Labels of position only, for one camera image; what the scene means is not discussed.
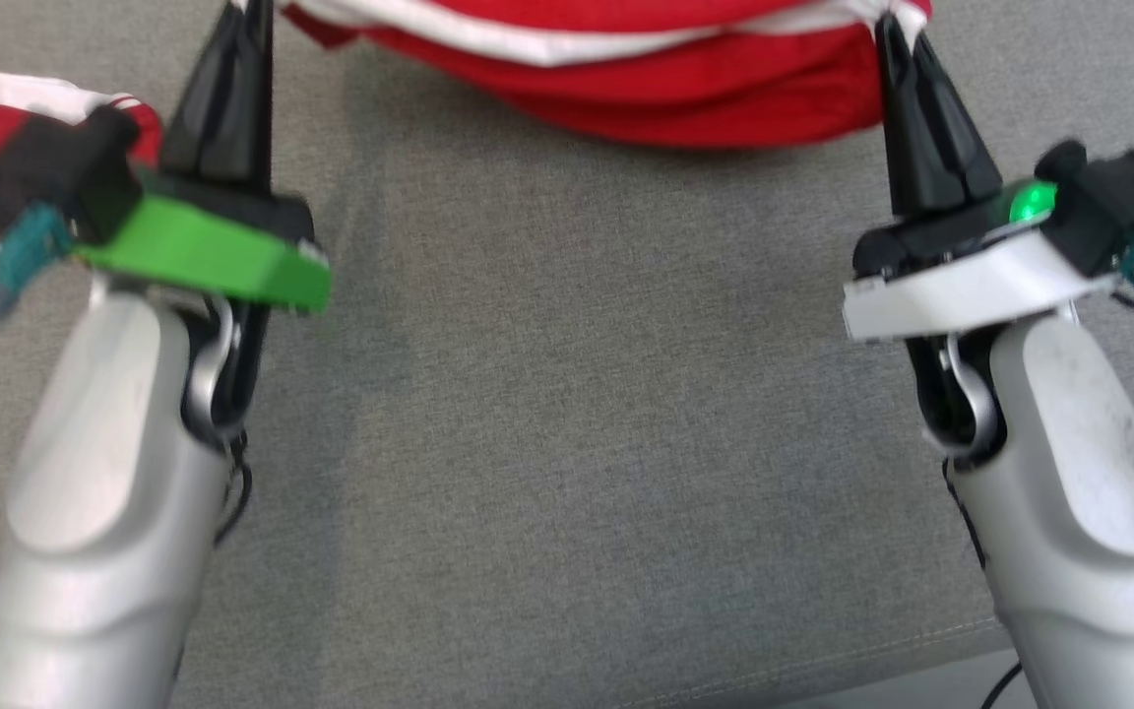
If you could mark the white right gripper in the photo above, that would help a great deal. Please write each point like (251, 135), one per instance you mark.
(961, 286)

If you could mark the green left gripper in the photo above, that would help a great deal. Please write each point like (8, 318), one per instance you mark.
(213, 256)

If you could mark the red white-trimmed shorts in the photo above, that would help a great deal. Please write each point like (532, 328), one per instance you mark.
(724, 89)

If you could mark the grey fabric sofa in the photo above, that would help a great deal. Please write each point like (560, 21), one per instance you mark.
(577, 394)

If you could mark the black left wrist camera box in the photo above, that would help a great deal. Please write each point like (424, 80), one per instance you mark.
(65, 177)

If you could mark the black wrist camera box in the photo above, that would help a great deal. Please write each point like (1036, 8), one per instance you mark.
(1113, 202)
(65, 177)

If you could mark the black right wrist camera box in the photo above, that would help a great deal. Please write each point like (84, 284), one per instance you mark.
(1113, 202)

